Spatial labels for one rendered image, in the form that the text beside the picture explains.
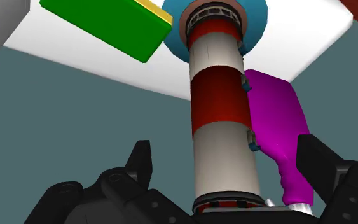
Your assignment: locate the green and yellow block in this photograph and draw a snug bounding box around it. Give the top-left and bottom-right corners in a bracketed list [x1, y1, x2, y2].
[39, 0, 174, 64]

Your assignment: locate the white table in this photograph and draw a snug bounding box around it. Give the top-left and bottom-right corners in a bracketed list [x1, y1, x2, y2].
[3, 0, 354, 102]

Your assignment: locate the magenta bottle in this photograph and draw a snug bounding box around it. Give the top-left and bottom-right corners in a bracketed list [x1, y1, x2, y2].
[244, 69, 315, 216]

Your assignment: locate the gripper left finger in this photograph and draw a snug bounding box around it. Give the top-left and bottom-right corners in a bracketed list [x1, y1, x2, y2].
[24, 139, 196, 224]

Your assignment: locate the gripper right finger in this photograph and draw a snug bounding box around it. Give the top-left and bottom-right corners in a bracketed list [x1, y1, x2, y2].
[296, 133, 358, 224]

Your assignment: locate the red and white lighthouse figure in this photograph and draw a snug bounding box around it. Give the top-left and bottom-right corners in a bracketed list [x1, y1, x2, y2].
[161, 0, 268, 216]

